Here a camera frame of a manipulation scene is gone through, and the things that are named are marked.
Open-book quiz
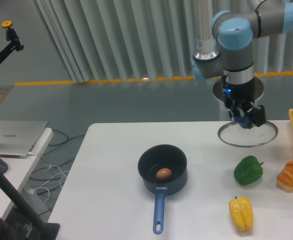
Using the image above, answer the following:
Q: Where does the orange croissant bread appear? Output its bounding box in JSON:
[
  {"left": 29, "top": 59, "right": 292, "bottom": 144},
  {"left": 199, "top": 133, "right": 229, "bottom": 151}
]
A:
[{"left": 276, "top": 160, "right": 293, "bottom": 192}]

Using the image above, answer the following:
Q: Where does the black floor cable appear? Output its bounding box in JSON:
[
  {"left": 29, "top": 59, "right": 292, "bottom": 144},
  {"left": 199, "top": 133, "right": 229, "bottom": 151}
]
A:
[{"left": 28, "top": 128, "right": 86, "bottom": 216}]

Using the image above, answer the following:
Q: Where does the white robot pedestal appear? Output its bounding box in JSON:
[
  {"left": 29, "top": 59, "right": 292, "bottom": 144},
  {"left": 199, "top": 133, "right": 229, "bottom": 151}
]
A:
[{"left": 213, "top": 77, "right": 264, "bottom": 129}]

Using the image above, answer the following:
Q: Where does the yellow bell pepper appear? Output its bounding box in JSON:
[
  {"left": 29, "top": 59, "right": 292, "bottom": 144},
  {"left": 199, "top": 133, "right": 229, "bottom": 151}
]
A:
[{"left": 228, "top": 196, "right": 254, "bottom": 232}]

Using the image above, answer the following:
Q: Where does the brown egg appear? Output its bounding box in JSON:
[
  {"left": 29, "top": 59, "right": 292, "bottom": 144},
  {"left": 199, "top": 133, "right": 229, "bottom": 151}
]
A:
[{"left": 155, "top": 168, "right": 172, "bottom": 182}]

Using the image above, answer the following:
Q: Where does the glass pot lid blue knob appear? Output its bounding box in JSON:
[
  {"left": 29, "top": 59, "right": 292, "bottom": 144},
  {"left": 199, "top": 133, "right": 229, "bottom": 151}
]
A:
[{"left": 217, "top": 117, "right": 279, "bottom": 148}]

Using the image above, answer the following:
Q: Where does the black tripod pole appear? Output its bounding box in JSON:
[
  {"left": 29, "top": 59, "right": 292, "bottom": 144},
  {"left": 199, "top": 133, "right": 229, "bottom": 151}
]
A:
[{"left": 0, "top": 172, "right": 60, "bottom": 240}]

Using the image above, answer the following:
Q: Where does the white side table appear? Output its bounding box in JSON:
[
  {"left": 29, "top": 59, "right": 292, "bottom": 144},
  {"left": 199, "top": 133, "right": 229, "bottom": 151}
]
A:
[{"left": 0, "top": 127, "right": 54, "bottom": 220}]

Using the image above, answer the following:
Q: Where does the green bell pepper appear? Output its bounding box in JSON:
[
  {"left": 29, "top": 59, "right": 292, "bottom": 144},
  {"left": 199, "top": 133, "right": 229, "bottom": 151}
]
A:
[{"left": 233, "top": 155, "right": 263, "bottom": 186}]

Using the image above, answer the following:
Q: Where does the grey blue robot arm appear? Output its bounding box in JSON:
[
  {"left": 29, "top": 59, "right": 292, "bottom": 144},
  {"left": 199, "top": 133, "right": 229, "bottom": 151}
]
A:
[{"left": 190, "top": 0, "right": 293, "bottom": 129}]

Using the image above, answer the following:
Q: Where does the white floor cable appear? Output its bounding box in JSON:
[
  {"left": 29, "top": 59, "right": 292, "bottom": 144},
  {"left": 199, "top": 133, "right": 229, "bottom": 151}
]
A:
[{"left": 33, "top": 156, "right": 70, "bottom": 208}]

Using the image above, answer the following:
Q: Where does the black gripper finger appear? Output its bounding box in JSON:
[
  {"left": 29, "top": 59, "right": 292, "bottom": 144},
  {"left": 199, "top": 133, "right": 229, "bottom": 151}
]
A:
[
  {"left": 224, "top": 96, "right": 241, "bottom": 122},
  {"left": 245, "top": 102, "right": 266, "bottom": 128}
]

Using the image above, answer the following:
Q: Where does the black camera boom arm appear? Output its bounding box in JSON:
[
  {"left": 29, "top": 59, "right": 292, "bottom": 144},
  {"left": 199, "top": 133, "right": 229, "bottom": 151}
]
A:
[{"left": 0, "top": 20, "right": 25, "bottom": 64}]

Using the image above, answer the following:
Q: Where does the silver laptop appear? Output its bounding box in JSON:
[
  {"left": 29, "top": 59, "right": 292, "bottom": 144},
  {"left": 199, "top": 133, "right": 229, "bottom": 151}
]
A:
[{"left": 0, "top": 120, "right": 48, "bottom": 158}]

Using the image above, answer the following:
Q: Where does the blue saucepan with handle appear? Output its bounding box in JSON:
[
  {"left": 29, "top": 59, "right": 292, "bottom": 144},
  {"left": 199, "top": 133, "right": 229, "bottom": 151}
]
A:
[{"left": 137, "top": 144, "right": 188, "bottom": 235}]

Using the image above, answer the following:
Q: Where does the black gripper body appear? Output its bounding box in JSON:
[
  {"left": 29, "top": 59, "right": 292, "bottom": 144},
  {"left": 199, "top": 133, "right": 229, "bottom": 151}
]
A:
[{"left": 221, "top": 75, "right": 255, "bottom": 109}]

